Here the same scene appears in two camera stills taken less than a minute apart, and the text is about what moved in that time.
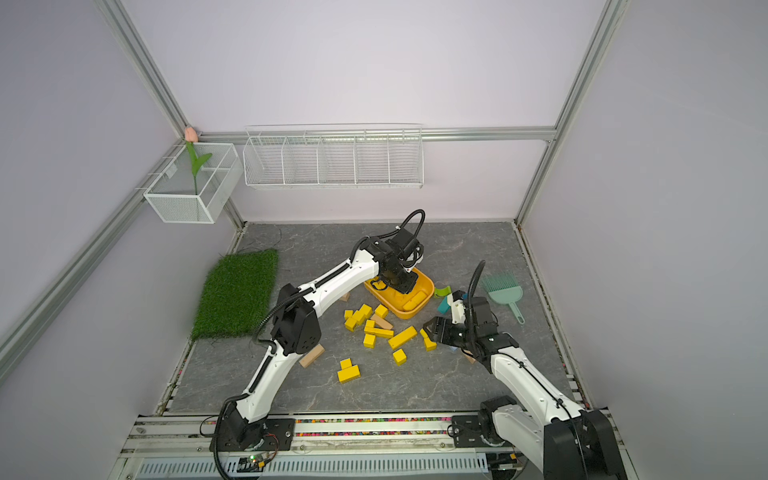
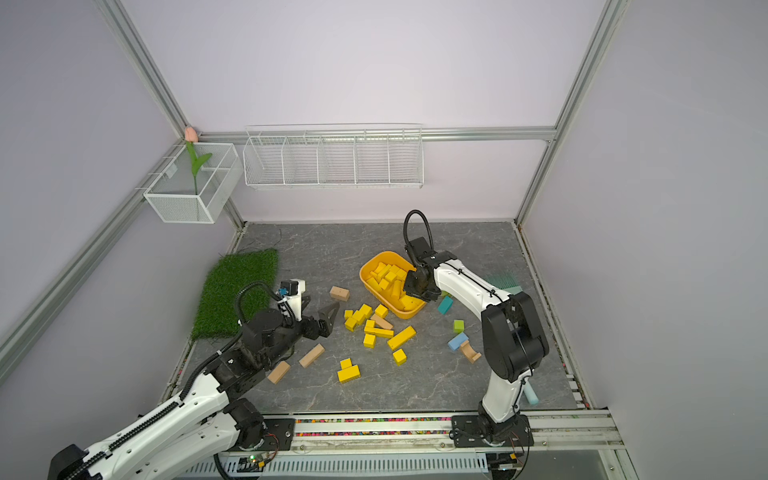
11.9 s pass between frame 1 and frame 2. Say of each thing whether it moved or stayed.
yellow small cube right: stayed
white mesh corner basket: stayed
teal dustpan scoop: stayed
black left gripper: moved
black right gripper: moved
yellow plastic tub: stayed
